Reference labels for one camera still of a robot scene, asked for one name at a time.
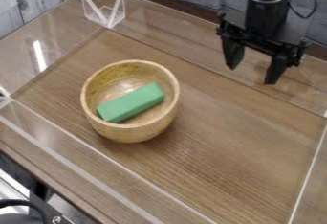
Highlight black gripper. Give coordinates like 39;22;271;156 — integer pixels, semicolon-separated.
217;0;308;85

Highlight green rectangular block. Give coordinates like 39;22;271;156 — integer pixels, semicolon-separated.
96;82;164;123

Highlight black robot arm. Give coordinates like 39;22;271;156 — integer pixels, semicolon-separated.
216;0;318;85

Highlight wooden bowl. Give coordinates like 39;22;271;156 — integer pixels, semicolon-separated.
80;59;181;144

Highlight clear acrylic tray walls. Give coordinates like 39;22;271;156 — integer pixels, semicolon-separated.
0;0;327;224

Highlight clear acrylic corner bracket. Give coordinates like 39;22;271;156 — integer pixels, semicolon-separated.
81;0;125;29

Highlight black metal table bracket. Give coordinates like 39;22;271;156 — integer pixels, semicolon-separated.
28;191;92;224

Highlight black cable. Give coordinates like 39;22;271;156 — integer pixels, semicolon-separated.
0;196;44;224

